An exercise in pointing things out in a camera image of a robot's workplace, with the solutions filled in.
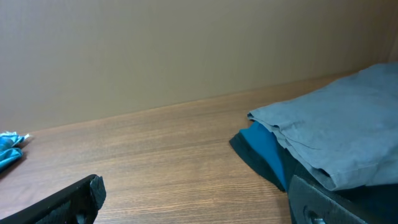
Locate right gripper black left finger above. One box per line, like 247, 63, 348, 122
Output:
1, 174, 106, 224

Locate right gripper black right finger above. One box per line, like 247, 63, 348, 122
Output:
288, 175, 373, 224

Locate grey shorts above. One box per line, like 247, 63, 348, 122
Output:
248, 63, 397, 190

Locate black garment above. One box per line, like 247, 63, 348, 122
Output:
230, 133, 397, 223

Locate teal blue garment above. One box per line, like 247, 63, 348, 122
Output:
239, 121, 287, 192

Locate light blue denim jeans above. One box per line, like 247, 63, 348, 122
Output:
1, 131, 30, 172

